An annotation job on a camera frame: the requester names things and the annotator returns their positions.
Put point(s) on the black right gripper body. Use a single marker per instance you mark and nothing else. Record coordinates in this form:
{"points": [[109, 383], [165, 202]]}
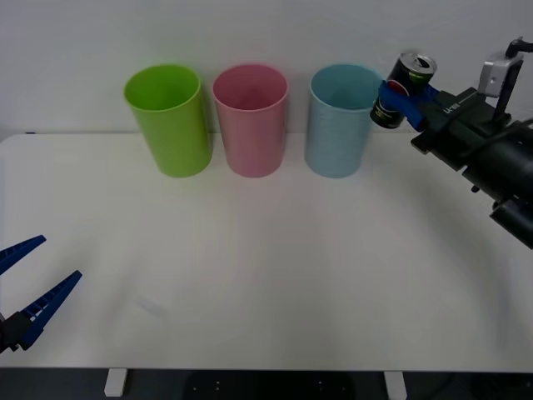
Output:
{"points": [[454, 125]]}

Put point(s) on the pale blue plastic bin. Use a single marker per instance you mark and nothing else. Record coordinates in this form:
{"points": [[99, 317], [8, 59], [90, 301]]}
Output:
{"points": [[335, 141]]}

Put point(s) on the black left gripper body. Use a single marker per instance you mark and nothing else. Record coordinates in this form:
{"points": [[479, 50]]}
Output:
{"points": [[3, 337]]}

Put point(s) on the pink plastic bin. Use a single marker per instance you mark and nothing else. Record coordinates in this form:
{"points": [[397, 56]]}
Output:
{"points": [[252, 141]]}

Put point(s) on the dark drink can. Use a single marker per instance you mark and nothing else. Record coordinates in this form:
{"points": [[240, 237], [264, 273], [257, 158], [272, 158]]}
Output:
{"points": [[406, 71]]}

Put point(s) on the green plastic bin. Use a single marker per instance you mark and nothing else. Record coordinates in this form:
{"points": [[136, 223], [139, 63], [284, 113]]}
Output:
{"points": [[177, 137]]}

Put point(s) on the white table leg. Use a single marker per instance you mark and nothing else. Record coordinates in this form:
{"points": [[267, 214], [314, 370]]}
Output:
{"points": [[395, 385], [114, 383]]}

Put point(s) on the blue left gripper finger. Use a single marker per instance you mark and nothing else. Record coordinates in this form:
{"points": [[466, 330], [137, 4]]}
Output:
{"points": [[46, 302], [16, 252]]}

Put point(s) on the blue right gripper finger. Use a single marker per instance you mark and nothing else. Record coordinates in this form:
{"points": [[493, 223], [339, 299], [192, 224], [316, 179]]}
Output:
{"points": [[433, 95], [399, 102]]}

